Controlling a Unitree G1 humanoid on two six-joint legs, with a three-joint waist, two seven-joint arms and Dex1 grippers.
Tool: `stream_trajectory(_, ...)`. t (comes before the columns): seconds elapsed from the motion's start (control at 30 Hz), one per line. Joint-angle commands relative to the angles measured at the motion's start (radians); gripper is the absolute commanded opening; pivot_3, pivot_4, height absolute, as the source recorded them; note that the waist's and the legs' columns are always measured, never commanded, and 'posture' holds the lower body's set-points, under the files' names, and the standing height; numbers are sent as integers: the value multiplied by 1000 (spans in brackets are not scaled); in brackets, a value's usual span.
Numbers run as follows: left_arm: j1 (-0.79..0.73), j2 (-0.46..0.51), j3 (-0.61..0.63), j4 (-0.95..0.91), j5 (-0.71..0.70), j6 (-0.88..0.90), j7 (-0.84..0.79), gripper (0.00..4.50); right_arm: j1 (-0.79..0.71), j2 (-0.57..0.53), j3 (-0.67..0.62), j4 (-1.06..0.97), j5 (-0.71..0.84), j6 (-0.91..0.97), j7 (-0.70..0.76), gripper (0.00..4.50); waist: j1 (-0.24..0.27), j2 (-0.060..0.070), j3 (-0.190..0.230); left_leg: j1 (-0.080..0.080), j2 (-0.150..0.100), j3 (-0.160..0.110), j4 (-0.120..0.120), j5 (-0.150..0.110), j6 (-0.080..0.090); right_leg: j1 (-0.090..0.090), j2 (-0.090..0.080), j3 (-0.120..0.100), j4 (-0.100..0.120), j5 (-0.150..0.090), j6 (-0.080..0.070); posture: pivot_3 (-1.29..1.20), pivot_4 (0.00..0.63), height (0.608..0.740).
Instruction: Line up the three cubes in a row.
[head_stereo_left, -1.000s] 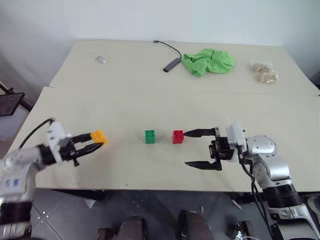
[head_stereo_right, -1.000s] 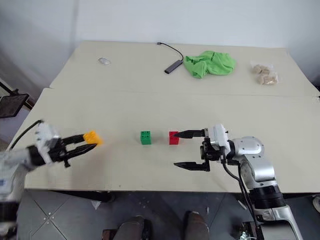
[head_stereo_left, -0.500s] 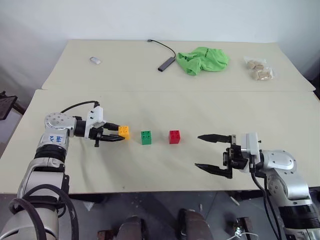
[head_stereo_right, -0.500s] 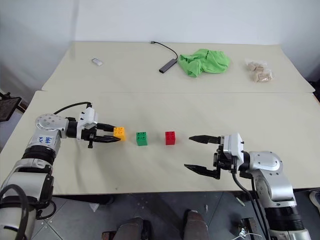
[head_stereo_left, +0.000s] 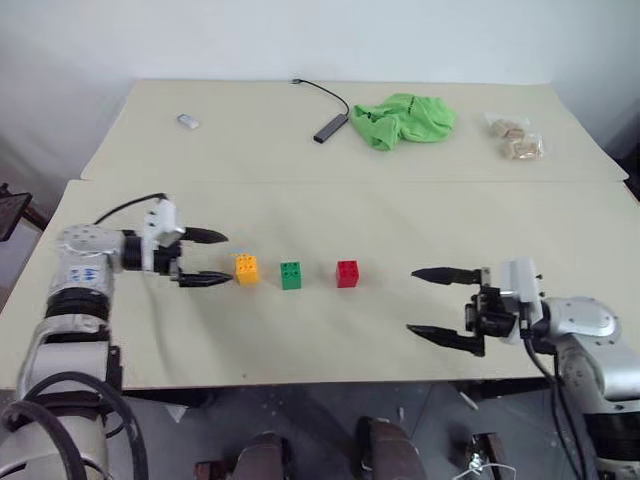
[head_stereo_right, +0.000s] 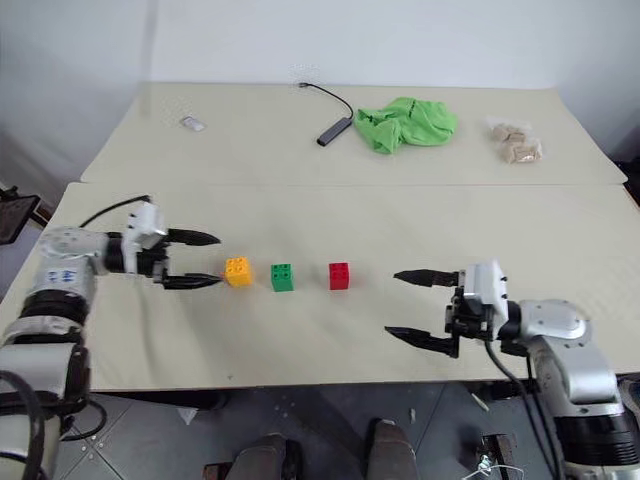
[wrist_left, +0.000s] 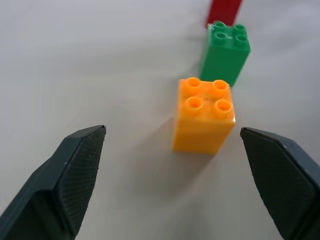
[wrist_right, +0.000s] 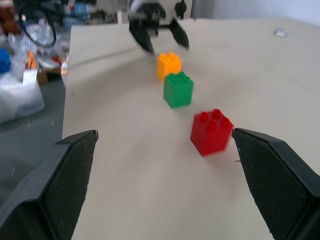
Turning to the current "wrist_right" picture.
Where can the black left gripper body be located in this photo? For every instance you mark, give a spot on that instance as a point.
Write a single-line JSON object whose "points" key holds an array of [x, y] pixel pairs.
{"points": [[150, 15]]}

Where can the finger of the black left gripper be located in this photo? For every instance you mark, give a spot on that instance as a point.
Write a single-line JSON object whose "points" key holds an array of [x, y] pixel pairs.
{"points": [[142, 37], [180, 33]]}

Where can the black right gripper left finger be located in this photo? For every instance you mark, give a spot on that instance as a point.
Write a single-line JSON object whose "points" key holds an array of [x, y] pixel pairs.
{"points": [[37, 200]]}

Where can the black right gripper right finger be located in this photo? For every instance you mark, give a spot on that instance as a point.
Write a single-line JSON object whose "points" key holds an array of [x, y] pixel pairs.
{"points": [[280, 187]]}

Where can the black knob-shaped fixture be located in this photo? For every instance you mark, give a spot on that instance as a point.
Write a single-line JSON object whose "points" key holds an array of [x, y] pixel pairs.
{"points": [[180, 8]]}

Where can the orange toy brick cube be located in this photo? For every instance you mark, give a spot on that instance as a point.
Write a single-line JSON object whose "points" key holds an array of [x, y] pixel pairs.
{"points": [[168, 65]]}

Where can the green toy brick cube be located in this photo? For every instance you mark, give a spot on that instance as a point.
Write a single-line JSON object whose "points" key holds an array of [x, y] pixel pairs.
{"points": [[178, 91]]}

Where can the red toy brick cube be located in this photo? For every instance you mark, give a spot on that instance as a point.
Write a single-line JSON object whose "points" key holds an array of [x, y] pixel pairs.
{"points": [[211, 136]]}

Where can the small silver metal piece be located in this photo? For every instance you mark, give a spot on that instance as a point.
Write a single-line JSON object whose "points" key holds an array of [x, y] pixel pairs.
{"points": [[280, 32]]}

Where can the clear plastic bag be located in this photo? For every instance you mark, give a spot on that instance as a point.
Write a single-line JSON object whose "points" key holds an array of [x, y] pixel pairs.
{"points": [[17, 97]]}

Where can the orange plastic piece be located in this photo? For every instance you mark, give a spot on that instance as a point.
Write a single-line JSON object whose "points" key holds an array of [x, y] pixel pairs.
{"points": [[32, 61]]}

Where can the reddish brown object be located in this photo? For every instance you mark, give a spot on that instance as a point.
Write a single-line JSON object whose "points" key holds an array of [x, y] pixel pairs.
{"points": [[7, 22]]}

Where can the blue plastic object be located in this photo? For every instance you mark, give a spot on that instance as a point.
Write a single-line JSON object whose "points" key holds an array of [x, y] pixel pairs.
{"points": [[3, 61]]}

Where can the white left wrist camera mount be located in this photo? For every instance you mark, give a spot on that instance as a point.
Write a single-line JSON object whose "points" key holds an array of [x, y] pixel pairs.
{"points": [[135, 4]]}

